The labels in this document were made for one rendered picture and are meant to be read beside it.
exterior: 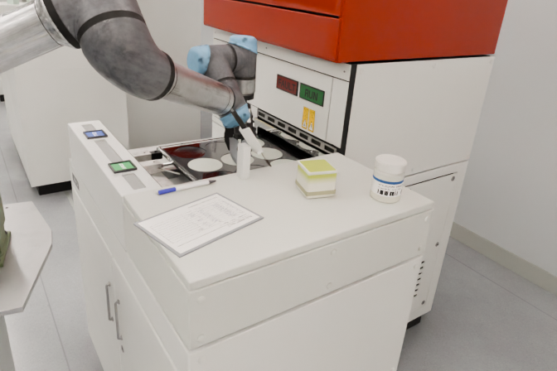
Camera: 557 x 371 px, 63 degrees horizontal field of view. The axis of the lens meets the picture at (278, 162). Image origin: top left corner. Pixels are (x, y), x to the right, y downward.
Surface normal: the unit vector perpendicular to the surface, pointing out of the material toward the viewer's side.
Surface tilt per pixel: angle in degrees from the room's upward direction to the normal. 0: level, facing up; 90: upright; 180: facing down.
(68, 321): 0
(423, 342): 0
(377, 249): 90
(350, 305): 90
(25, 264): 0
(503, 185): 90
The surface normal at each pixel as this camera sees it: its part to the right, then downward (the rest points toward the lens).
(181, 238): 0.07, -0.92
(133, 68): 0.43, 0.54
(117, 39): 0.30, 0.12
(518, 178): -0.82, 0.16
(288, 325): 0.56, 0.36
